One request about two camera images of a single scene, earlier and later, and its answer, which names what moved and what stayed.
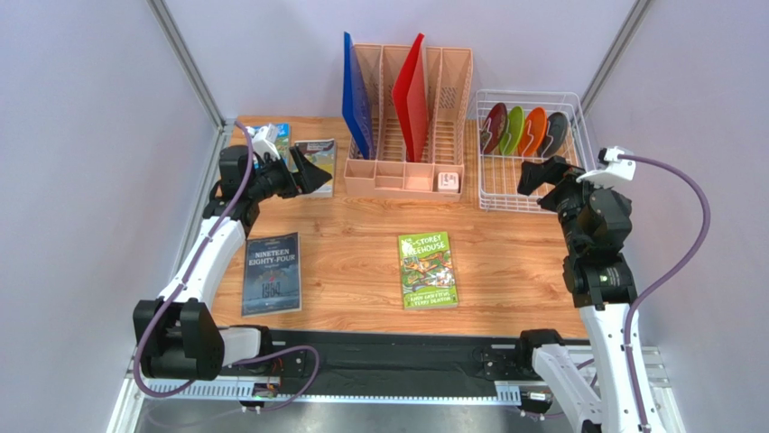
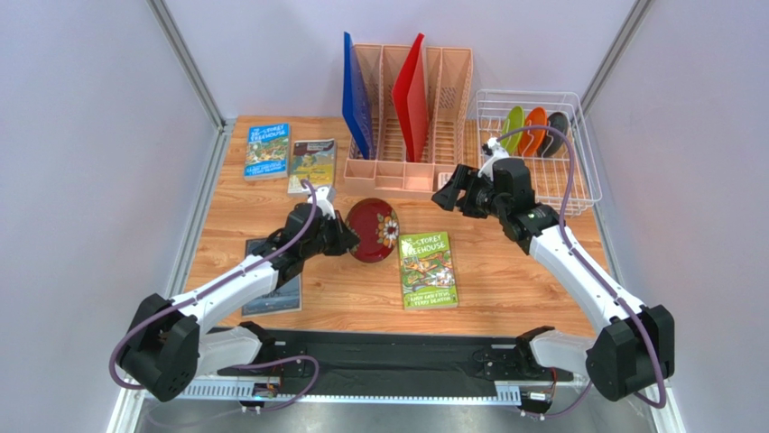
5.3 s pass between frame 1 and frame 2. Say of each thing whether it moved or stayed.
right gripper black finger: moved
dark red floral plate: moved
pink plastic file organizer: stayed
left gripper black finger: moved
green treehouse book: stayed
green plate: stayed
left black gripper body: moved
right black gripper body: moved
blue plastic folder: stayed
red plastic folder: stayed
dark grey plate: stayed
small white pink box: stayed
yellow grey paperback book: stayed
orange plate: stayed
